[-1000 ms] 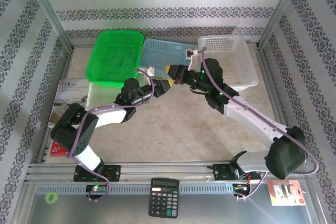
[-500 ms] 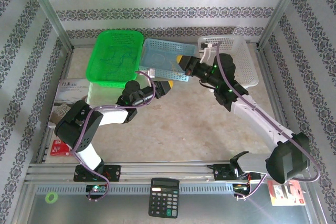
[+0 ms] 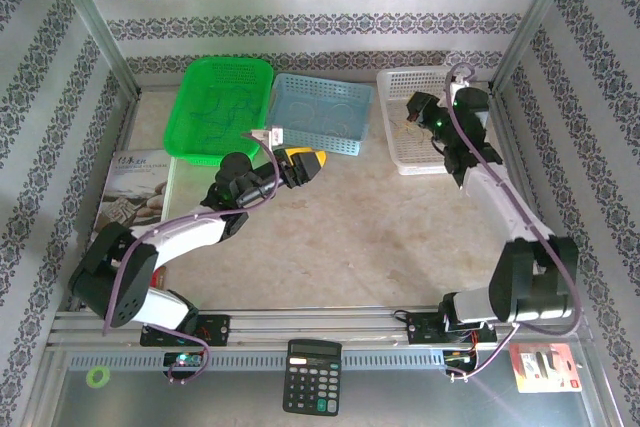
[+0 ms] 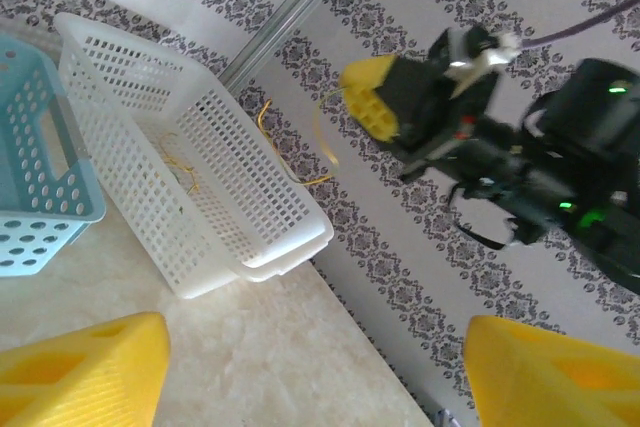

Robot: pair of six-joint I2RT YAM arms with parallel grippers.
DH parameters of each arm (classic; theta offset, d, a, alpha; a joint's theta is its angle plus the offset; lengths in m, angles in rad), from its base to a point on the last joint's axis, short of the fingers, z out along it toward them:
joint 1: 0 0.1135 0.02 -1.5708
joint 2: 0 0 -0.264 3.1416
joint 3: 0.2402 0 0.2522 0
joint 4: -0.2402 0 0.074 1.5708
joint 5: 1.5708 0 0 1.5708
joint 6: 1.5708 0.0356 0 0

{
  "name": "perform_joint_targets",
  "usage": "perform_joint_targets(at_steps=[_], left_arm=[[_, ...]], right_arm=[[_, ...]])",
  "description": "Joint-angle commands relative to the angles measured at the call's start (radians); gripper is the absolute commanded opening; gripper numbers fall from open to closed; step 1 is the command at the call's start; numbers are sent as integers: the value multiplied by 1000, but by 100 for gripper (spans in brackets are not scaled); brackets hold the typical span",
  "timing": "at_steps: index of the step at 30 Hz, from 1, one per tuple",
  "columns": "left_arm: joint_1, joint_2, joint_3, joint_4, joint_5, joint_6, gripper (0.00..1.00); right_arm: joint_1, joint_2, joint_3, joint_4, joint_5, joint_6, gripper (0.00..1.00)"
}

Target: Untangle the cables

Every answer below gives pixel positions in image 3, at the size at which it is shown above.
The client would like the thin white cable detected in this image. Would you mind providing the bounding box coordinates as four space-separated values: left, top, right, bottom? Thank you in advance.
319 100 360 137
286 99 322 132

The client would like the light blue plastic basket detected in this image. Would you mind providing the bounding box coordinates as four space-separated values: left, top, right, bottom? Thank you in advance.
263 72 376 158

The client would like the white plastic basket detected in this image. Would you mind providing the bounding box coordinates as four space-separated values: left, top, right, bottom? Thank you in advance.
376 66 496 177

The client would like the green plastic basket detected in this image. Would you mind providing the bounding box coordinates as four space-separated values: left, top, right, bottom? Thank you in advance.
163 55 275 168

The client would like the picture book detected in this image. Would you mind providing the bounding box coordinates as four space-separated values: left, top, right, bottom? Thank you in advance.
91 148 177 241

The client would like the small left controller board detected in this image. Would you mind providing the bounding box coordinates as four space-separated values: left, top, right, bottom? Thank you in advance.
163 351 204 374

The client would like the small controller board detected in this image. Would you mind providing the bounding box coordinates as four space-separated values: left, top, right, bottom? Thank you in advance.
163 351 204 374
443 349 479 374

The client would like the black desk calculator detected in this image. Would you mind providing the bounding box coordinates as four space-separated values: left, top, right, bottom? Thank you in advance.
282 339 344 417

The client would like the small right controller board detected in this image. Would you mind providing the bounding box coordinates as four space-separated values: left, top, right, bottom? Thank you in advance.
443 349 479 374

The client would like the red blister pack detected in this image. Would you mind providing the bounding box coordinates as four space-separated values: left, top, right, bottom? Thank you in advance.
508 342 583 394

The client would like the green tape roll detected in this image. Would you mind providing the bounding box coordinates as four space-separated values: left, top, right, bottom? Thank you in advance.
85 365 112 390

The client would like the aluminium frame post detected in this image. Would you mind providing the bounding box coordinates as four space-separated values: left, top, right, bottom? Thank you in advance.
42 0 144 96
489 0 586 94

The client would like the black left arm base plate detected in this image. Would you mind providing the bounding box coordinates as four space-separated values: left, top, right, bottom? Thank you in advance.
139 314 232 348

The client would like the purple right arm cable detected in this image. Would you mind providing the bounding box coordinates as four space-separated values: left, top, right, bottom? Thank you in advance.
445 62 584 382

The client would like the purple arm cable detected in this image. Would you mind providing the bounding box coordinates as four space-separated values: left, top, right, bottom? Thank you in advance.
101 130 282 386
445 62 584 382

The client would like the aluminium mounting rail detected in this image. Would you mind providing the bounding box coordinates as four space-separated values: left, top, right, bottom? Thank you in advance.
47 309 596 351

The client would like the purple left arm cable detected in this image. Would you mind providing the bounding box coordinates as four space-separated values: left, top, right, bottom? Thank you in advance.
101 130 282 386

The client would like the grey slotted cable duct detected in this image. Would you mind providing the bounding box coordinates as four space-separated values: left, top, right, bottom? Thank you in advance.
67 349 476 374

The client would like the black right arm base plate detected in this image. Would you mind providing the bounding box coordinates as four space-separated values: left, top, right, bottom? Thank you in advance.
404 310 499 347

